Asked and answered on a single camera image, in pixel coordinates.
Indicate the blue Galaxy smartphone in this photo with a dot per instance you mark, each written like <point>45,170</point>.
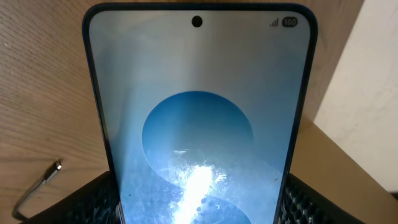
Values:
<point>199,105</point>

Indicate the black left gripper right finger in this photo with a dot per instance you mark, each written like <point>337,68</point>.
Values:
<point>303,205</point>

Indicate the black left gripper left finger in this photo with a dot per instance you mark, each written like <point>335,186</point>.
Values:
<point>94,203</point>

